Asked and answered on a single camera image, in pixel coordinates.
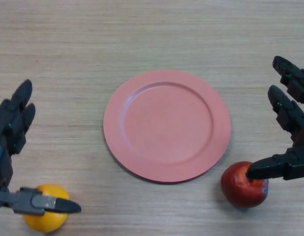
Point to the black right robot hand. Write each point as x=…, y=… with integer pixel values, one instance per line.
x=289, y=115

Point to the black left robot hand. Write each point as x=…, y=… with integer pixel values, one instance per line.
x=14, y=123

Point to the yellow pear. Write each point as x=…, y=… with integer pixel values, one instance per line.
x=47, y=223

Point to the pink round plate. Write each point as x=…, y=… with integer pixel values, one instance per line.
x=166, y=127

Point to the red apple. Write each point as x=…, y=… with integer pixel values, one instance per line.
x=236, y=193

